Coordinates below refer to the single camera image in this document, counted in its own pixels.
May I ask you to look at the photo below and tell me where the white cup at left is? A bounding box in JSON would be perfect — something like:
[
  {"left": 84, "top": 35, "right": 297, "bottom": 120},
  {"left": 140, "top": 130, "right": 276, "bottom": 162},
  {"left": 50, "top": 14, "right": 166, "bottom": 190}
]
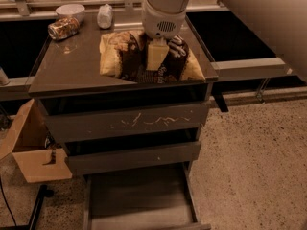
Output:
[{"left": 0, "top": 67, "right": 10, "bottom": 86}]

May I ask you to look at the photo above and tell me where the drawer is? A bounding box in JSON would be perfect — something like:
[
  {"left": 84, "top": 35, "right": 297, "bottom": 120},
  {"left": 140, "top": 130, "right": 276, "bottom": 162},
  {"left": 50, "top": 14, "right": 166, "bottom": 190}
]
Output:
[
  {"left": 45, "top": 102, "right": 208, "bottom": 143},
  {"left": 83, "top": 163, "right": 211, "bottom": 230},
  {"left": 65, "top": 141, "right": 201, "bottom": 175}
]

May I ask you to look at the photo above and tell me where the bottom drawer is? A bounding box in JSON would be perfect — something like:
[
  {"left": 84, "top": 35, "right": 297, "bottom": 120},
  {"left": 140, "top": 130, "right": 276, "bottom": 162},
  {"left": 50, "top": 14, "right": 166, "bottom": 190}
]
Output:
[{"left": 83, "top": 163, "right": 211, "bottom": 230}]

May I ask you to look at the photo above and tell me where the brown chip bag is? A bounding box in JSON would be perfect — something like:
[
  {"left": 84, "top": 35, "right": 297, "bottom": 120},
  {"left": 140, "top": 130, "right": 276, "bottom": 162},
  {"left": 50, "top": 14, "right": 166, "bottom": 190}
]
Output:
[{"left": 99, "top": 30, "right": 204, "bottom": 83}]

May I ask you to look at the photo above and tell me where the top drawer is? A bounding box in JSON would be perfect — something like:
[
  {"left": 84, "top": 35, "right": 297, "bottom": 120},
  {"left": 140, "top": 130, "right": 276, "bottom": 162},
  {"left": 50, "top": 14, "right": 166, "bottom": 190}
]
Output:
[{"left": 45, "top": 102, "right": 208, "bottom": 143}]

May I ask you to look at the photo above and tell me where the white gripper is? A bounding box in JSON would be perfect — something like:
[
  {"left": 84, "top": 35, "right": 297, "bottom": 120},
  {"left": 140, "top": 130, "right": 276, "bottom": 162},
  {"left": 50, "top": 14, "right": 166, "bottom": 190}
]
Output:
[{"left": 142, "top": 0, "right": 187, "bottom": 71}]

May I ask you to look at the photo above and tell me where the grey drawer cabinet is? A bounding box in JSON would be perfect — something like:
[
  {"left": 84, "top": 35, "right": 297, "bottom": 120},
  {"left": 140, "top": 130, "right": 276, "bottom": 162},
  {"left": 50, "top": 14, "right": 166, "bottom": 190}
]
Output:
[{"left": 28, "top": 7, "right": 220, "bottom": 230}]

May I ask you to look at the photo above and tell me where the black stand base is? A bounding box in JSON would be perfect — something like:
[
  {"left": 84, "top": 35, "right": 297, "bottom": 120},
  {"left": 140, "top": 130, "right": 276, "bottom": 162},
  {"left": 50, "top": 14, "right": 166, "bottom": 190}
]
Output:
[{"left": 0, "top": 185, "right": 54, "bottom": 230}]

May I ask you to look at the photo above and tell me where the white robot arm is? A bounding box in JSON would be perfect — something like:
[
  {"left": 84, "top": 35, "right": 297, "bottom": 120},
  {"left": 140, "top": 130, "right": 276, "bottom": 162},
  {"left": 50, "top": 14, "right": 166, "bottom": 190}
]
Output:
[{"left": 142, "top": 0, "right": 307, "bottom": 80}]

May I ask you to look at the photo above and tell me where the black cable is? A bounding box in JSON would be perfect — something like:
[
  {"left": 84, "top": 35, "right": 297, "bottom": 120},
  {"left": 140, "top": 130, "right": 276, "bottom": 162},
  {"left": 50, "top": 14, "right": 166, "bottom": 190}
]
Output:
[{"left": 0, "top": 174, "right": 19, "bottom": 228}]

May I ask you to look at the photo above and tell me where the open cardboard box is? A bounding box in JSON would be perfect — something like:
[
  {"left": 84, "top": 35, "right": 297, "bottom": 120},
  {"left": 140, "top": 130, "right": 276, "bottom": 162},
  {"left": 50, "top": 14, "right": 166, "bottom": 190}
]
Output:
[{"left": 0, "top": 100, "right": 72, "bottom": 183}]

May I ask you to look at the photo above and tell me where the metal railing frame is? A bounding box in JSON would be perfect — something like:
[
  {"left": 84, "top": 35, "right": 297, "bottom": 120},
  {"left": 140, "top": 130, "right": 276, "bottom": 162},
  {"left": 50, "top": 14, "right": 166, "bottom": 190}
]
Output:
[{"left": 0, "top": 0, "right": 307, "bottom": 103}]

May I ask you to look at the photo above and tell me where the middle drawer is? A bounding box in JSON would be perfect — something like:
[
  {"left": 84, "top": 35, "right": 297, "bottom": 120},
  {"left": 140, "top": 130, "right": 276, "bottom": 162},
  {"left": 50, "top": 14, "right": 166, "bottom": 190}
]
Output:
[{"left": 65, "top": 141, "right": 201, "bottom": 175}]

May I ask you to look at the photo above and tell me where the white bowl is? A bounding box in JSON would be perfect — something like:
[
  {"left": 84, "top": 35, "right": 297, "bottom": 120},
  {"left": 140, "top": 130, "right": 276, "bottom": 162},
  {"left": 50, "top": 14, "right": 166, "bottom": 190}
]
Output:
[{"left": 56, "top": 4, "right": 85, "bottom": 24}]

